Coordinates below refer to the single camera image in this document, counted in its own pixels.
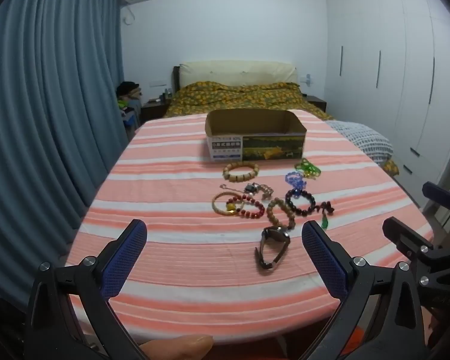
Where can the white wall socket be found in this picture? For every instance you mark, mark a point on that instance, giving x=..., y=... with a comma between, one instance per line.
x=306, y=80

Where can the pink white striped blanket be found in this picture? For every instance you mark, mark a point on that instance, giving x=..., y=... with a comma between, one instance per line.
x=195, y=270

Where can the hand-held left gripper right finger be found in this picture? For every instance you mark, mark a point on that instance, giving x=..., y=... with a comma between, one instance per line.
x=324, y=258

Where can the cream padded headboard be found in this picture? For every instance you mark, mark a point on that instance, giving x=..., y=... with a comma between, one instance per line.
x=240, y=72

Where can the blue curtain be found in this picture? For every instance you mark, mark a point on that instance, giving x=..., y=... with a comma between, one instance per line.
x=41, y=101

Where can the person's left hand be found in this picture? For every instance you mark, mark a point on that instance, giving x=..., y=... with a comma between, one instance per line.
x=176, y=347

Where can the printed cardboard box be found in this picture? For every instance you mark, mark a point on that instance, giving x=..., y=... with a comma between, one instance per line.
x=255, y=138

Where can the grey checked pillow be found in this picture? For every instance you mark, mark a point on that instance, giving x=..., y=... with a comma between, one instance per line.
x=363, y=138

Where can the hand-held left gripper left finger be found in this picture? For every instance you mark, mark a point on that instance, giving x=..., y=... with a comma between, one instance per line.
x=124, y=258

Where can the dark wooden nightstand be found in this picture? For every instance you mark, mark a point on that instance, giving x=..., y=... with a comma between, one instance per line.
x=153, y=110
x=318, y=102

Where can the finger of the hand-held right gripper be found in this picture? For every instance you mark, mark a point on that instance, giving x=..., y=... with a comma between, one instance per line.
x=401, y=230
x=440, y=193

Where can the gold bangle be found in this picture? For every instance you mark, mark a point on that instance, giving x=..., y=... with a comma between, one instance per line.
x=230, y=207

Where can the white wardrobe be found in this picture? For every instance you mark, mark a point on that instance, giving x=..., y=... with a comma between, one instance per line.
x=397, y=63

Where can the pile of clothes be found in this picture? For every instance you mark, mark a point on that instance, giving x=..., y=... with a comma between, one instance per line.
x=127, y=95

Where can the black wristwatch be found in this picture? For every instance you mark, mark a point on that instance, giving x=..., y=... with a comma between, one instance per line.
x=275, y=235

